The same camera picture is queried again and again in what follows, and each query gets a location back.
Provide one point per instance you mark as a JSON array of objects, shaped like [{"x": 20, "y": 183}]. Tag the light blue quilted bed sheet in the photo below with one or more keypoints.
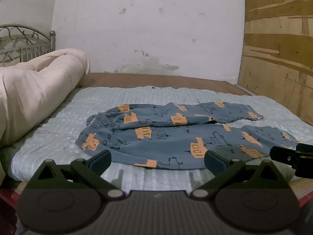
[{"x": 61, "y": 127}]

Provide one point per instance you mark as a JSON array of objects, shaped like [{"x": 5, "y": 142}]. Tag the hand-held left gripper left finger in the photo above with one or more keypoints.
[{"x": 102, "y": 159}]

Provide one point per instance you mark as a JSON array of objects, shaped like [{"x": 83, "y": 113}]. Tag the rolled beige duvet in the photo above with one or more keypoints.
[{"x": 29, "y": 95}]

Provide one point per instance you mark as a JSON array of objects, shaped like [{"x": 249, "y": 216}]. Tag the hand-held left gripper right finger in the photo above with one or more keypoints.
[{"x": 214, "y": 162}]

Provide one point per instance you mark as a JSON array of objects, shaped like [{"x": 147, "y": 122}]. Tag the plywood board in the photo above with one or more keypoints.
[{"x": 278, "y": 53}]

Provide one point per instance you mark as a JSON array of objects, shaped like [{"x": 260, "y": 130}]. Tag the blue pants with orange print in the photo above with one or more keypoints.
[{"x": 166, "y": 137}]

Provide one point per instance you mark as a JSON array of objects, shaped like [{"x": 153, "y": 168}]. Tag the brown bed base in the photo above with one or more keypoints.
[{"x": 156, "y": 80}]

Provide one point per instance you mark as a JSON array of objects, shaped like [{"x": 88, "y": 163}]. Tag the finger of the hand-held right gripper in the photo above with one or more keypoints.
[{"x": 281, "y": 155}]

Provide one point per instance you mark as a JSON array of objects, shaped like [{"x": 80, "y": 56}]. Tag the metal bed headboard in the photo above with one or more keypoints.
[{"x": 22, "y": 44}]

